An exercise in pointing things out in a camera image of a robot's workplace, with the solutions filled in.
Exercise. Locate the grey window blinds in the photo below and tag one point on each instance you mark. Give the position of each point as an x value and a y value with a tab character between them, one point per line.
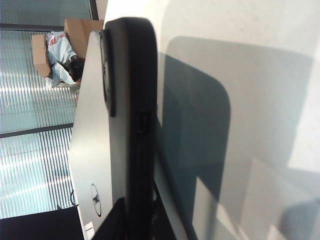
30	105

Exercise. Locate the black plastic bag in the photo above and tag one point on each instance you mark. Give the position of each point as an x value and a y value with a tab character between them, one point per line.
77	67

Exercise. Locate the brown cardboard box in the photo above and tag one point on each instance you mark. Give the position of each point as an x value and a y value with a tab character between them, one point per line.
40	55
80	30

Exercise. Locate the silver Dell laptop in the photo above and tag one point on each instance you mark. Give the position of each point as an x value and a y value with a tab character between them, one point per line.
92	150

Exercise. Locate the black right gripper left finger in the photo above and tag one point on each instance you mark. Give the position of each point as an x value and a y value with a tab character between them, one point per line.
116	222

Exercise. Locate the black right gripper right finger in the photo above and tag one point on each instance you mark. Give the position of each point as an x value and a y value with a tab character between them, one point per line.
160	220

